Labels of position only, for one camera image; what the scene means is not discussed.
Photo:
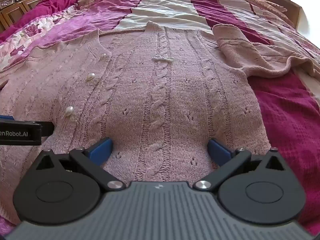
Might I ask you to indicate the pink magenta striped bedspread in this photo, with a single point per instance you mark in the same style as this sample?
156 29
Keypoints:
287 120

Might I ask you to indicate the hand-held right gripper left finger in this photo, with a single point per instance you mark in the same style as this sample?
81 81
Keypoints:
101 152

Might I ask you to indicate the magenta pillow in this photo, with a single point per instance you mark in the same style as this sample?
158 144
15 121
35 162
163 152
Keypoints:
50 5

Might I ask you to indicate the pink knit cardigan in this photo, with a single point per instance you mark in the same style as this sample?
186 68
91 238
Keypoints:
162 105

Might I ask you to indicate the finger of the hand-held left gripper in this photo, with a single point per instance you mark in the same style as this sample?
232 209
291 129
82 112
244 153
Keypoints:
47 129
5 117

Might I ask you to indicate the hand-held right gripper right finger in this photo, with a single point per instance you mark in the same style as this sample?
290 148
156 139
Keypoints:
219 152

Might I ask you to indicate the carved wooden headboard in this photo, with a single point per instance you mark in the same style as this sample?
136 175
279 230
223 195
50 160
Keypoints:
15 10

